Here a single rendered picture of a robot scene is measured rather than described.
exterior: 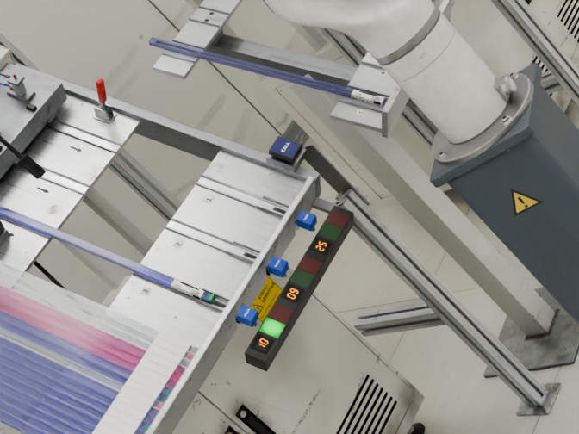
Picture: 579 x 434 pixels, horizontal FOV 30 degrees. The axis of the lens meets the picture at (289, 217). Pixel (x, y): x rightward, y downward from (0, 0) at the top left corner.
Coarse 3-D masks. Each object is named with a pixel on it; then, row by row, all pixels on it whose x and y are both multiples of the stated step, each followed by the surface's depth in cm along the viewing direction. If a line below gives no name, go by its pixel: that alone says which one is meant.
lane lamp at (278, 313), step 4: (276, 304) 185; (272, 308) 184; (276, 308) 184; (280, 308) 184; (284, 308) 184; (272, 312) 184; (276, 312) 184; (280, 312) 184; (284, 312) 184; (288, 312) 184; (292, 312) 184; (268, 316) 184; (272, 316) 184; (276, 316) 184; (280, 316) 183; (284, 316) 183; (288, 316) 183; (280, 320) 183; (284, 320) 183; (288, 320) 183
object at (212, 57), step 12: (168, 48) 209; (180, 48) 208; (192, 48) 208; (216, 60) 206; (228, 60) 205; (240, 60) 205; (264, 72) 203; (276, 72) 202; (288, 72) 202; (312, 84) 200; (324, 84) 199; (336, 84) 199; (348, 96) 198
